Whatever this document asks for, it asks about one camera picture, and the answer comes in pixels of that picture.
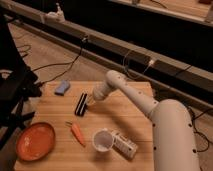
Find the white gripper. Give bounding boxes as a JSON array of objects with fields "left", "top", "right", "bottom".
[{"left": 86, "top": 82, "right": 111, "bottom": 110}]

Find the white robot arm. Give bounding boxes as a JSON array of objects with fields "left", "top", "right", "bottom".
[{"left": 87, "top": 70, "right": 200, "bottom": 171}]

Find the blue sponge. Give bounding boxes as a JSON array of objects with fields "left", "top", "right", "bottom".
[{"left": 54, "top": 80, "right": 70, "bottom": 96}]

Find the orange toy carrot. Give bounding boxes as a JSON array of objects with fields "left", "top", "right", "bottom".
[{"left": 66, "top": 122, "right": 86, "bottom": 147}]

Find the white plastic cup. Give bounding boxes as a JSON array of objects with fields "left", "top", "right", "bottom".
[{"left": 92, "top": 129, "right": 114, "bottom": 152}]

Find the white rectangular box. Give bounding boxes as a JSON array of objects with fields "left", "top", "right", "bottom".
[{"left": 111, "top": 131, "right": 138, "bottom": 159}]

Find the orange plate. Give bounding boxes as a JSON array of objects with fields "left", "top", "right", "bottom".
[{"left": 16, "top": 122, "right": 56, "bottom": 161}]

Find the black chair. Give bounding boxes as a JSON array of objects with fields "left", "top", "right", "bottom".
[{"left": 0, "top": 13, "right": 42, "bottom": 150}]

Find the black cable on floor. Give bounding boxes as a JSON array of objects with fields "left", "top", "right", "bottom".
[{"left": 31, "top": 37, "right": 88, "bottom": 86}]

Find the white cable at rail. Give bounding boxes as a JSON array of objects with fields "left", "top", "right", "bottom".
[{"left": 122, "top": 49, "right": 156, "bottom": 81}]

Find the white object on rail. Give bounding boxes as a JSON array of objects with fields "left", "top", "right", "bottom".
[{"left": 45, "top": 3, "right": 65, "bottom": 22}]

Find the black cables right floor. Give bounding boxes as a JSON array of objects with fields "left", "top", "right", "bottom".
[{"left": 188, "top": 106, "right": 213, "bottom": 154}]

